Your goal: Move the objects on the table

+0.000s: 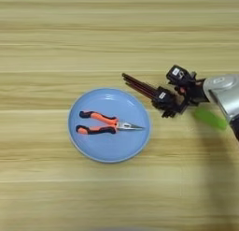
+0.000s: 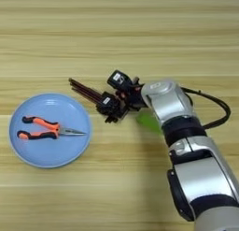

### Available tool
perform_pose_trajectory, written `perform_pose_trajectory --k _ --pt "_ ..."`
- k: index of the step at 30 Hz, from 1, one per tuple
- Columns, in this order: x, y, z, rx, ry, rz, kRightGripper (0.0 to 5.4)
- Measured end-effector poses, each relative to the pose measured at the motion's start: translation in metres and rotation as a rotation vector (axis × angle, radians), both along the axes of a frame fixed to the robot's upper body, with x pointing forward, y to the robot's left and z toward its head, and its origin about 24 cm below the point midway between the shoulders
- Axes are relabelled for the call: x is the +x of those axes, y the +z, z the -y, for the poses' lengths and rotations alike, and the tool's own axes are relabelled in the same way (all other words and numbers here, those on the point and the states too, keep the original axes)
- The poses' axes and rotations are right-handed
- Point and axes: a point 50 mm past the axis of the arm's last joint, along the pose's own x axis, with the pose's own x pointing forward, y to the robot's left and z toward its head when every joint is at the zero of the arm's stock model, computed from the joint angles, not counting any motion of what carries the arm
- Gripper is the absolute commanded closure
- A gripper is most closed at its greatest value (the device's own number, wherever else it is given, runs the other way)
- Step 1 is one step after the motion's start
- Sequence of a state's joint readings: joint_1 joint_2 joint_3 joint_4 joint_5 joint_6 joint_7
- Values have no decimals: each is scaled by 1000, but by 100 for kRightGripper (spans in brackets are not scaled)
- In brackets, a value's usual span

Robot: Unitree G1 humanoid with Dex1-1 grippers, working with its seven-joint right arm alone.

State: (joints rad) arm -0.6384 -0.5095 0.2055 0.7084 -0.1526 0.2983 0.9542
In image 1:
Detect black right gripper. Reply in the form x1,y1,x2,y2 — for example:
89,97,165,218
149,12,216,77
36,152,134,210
170,71,210,118

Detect black hex key set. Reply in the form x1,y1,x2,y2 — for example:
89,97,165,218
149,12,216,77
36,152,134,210
120,72,185,119

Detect orange and black pliers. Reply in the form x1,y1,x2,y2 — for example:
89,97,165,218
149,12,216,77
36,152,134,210
75,109,146,137

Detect black box with white label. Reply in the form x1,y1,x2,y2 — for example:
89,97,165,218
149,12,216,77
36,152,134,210
165,64,193,87

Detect green rectangular block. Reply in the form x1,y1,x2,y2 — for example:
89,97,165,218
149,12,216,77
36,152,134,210
192,107,229,131

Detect blue round plate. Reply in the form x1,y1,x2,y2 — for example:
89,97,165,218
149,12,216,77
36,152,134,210
66,87,153,165

